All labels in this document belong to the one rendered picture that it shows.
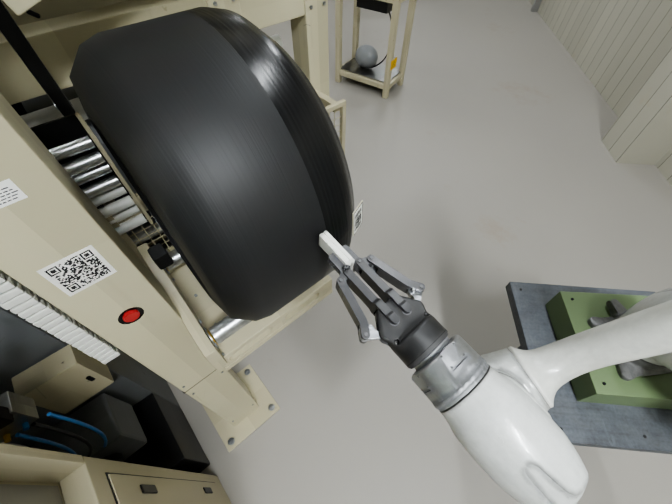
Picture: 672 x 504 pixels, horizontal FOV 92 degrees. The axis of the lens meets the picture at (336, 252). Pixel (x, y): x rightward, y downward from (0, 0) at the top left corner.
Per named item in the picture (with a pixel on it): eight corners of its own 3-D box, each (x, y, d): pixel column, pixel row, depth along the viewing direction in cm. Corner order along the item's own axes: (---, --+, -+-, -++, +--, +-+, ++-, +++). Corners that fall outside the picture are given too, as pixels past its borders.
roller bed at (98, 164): (85, 257, 92) (-2, 174, 68) (70, 227, 99) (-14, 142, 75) (154, 223, 100) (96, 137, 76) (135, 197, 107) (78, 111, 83)
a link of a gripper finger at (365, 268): (406, 314, 45) (413, 308, 46) (354, 257, 49) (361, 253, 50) (399, 323, 49) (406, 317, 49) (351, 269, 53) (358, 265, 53)
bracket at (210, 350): (218, 371, 78) (204, 358, 70) (152, 267, 96) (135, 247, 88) (230, 362, 80) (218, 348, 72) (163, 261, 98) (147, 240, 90)
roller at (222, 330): (202, 329, 79) (212, 342, 81) (206, 336, 75) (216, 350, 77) (315, 253, 93) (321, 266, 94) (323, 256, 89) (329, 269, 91)
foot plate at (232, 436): (229, 452, 141) (228, 452, 139) (200, 401, 153) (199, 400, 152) (280, 408, 152) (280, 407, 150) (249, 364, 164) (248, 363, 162)
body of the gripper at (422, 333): (461, 325, 43) (411, 276, 46) (419, 368, 40) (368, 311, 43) (441, 341, 50) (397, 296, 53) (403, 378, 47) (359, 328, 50)
